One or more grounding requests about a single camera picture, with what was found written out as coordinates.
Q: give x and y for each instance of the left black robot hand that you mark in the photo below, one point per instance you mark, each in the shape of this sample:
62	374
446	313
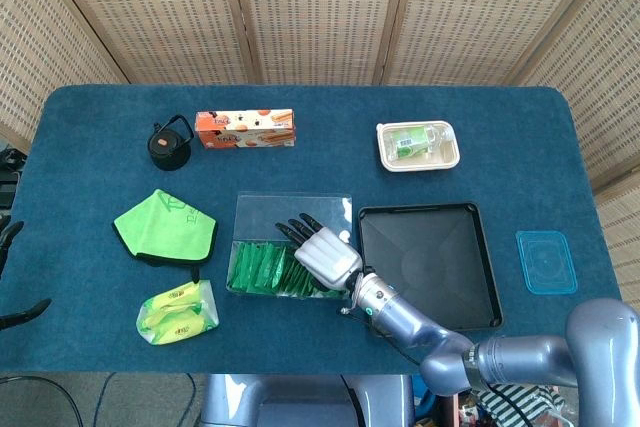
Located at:
12	317

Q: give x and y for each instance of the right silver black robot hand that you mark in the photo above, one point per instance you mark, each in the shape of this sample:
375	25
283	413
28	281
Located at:
325	257

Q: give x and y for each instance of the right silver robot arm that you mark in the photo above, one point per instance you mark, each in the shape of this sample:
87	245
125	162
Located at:
425	329

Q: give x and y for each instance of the clear plastic organizer tray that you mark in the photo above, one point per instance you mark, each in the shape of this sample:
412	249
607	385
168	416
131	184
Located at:
260	212

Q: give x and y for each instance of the black square tray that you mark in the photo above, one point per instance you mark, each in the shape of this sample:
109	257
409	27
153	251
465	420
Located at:
425	247

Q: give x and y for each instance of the beige food container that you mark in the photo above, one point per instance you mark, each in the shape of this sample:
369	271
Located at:
387	163

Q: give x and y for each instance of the blue carpet table cover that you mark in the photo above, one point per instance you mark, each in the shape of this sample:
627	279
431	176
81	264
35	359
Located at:
320	177

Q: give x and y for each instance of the black equipment beside table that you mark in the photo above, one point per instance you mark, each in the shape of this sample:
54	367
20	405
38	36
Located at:
10	177

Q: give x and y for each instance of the green packet with label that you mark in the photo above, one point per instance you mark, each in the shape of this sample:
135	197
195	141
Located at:
407	143

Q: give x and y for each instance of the orange egg roll box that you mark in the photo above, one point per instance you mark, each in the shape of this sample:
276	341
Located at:
245	139

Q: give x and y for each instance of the silver robot torso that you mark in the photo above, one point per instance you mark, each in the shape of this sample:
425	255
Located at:
300	402

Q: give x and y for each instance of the green yellow tissue pack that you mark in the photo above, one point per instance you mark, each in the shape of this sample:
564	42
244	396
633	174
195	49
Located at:
172	319

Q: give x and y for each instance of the clear glass cup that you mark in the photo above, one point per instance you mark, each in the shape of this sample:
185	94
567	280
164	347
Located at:
439	139

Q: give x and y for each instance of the green cloth with black trim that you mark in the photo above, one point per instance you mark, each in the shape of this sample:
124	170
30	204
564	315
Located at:
160	227

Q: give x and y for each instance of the blue transparent plastic lid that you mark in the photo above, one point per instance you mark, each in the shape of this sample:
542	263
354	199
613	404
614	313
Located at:
547	262

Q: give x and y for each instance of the black white striped cloth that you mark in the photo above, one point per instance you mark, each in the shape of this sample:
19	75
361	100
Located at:
505	404

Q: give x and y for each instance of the woven rattan folding screen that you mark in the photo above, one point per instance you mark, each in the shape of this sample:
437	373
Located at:
320	12

